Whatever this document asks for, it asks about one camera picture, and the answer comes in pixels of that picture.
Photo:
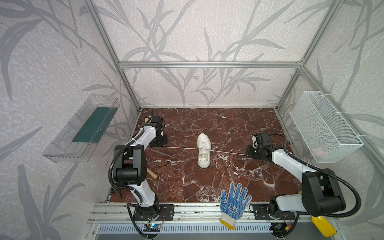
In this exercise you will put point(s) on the red black spray bottle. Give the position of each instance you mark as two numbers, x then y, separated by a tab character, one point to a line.
116	191

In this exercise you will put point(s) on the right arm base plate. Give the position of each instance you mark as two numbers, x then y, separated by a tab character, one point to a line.
263	212

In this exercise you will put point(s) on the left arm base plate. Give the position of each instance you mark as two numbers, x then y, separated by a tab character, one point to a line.
162	212

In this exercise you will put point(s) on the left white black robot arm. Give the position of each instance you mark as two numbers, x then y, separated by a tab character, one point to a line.
128	169

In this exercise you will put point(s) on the right circuit board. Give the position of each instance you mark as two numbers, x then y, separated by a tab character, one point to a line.
278	227

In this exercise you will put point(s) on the wooden handle blue mallet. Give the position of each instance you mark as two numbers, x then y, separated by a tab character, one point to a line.
152	174

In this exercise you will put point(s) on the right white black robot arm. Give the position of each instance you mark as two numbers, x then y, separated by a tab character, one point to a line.
321	193

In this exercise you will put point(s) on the blue dotted work glove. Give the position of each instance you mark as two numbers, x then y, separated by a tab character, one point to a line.
233	204

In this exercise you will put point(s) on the left green circuit board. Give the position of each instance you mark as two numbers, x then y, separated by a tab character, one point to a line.
152	227

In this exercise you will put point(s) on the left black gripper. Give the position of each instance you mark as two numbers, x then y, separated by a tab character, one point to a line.
160	141

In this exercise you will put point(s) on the yellow plastic scoop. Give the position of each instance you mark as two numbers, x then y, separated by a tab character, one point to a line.
325	228

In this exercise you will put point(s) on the white wire mesh basket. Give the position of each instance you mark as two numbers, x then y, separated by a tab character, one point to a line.
322	125

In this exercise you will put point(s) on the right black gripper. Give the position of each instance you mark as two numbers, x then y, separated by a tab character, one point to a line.
252	151

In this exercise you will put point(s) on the white knit sneaker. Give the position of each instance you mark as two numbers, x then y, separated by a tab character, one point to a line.
204	148

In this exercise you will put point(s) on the clear plastic wall tray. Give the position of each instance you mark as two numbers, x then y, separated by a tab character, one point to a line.
79	138

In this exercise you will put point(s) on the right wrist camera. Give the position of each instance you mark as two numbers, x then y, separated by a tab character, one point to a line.
255	142

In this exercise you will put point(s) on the pink item in basket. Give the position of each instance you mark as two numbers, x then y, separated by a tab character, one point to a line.
318	152

